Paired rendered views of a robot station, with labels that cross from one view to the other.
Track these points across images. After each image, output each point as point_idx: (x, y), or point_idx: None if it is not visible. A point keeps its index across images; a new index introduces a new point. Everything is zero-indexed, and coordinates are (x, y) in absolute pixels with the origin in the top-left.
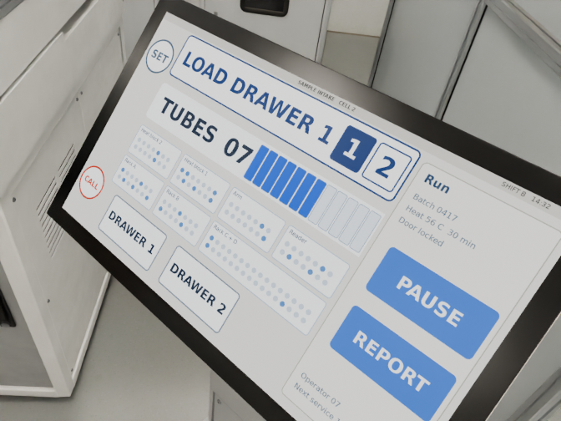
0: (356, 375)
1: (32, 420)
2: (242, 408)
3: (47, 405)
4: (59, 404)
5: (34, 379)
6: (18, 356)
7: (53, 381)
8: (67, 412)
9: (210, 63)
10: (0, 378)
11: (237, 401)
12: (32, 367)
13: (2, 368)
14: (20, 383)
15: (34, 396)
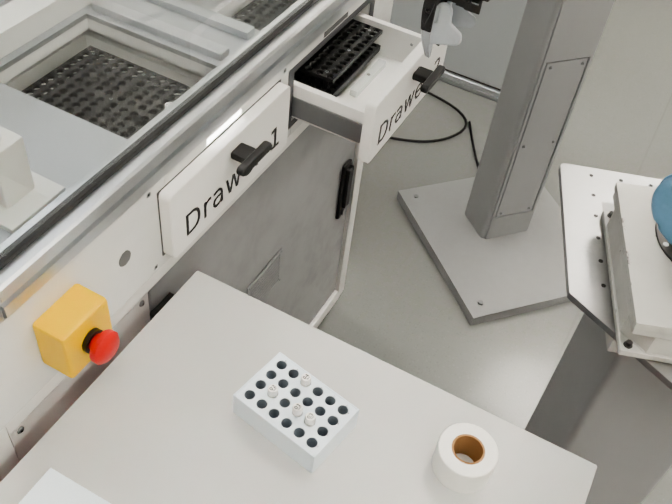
0: None
1: (337, 338)
2: (576, 46)
3: (326, 324)
4: (331, 315)
5: (328, 290)
6: (330, 260)
7: (342, 274)
8: (343, 311)
9: None
10: (310, 315)
11: (573, 43)
12: (332, 269)
13: (316, 294)
14: (319, 308)
15: (325, 315)
